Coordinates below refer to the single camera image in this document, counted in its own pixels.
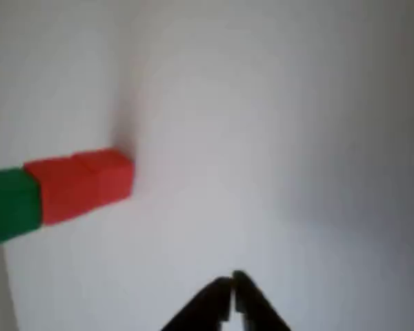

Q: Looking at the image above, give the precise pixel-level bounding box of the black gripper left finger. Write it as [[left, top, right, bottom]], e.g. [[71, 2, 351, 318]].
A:
[[161, 275, 234, 331]]

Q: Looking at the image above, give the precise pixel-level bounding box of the green block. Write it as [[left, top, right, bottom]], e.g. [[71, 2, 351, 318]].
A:
[[0, 166, 43, 249]]

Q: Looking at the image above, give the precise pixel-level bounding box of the red block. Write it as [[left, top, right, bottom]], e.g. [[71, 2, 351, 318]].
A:
[[23, 152, 100, 227], [71, 147, 135, 208]]

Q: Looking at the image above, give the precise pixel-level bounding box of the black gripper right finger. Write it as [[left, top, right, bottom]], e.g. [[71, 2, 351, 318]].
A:
[[231, 270, 293, 331]]

